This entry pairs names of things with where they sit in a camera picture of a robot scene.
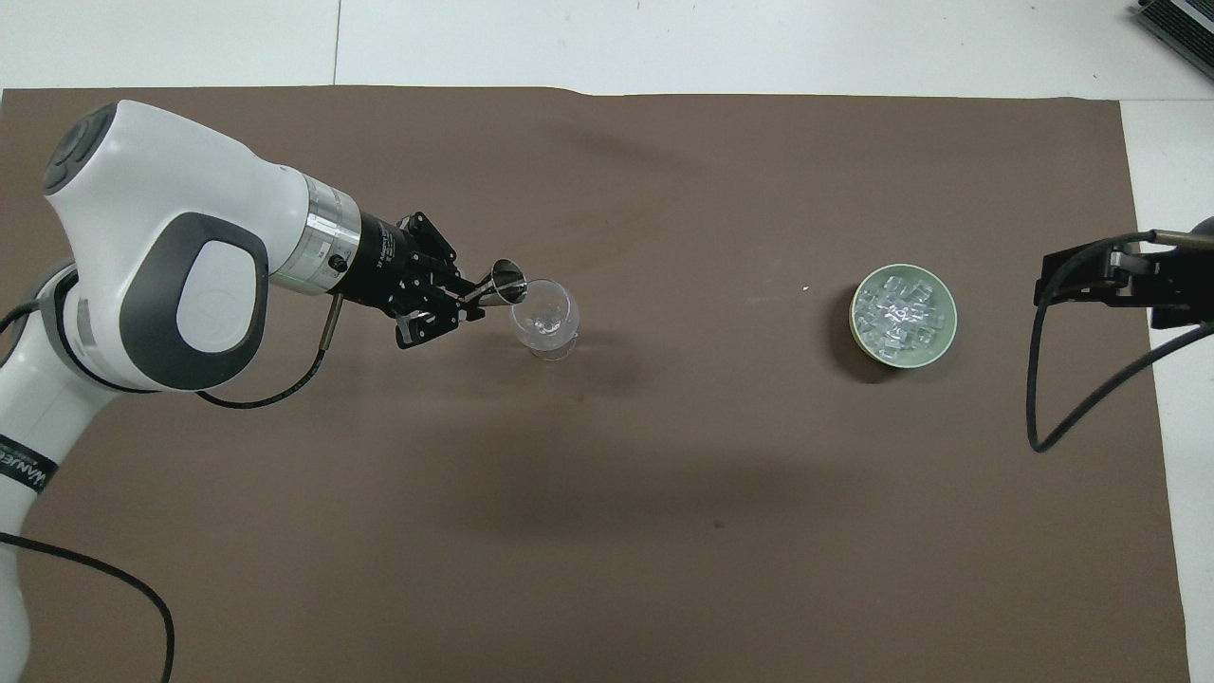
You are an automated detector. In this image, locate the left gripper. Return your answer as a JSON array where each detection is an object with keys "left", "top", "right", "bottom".
[{"left": 337, "top": 211, "right": 489, "bottom": 350}]

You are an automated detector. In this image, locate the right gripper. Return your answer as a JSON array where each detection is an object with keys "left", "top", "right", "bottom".
[{"left": 1036, "top": 216, "right": 1214, "bottom": 331}]

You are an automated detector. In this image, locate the steel jigger cup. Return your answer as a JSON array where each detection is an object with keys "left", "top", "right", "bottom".
[{"left": 477, "top": 257, "right": 529, "bottom": 307}]

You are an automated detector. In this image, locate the clear wine glass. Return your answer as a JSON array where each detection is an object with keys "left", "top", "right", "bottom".
[{"left": 511, "top": 278, "right": 580, "bottom": 361}]

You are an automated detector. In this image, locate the green bowl of ice cubes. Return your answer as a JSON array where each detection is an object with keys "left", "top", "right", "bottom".
[{"left": 849, "top": 263, "right": 958, "bottom": 372}]

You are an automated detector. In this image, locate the grey ribbed metal box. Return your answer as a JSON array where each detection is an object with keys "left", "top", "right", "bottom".
[{"left": 1132, "top": 0, "right": 1214, "bottom": 56}]

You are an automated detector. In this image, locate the black cable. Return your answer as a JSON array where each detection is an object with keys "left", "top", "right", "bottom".
[
  {"left": 0, "top": 531, "right": 177, "bottom": 683},
  {"left": 193, "top": 292, "right": 345, "bottom": 412},
  {"left": 1027, "top": 229, "right": 1214, "bottom": 453}
]

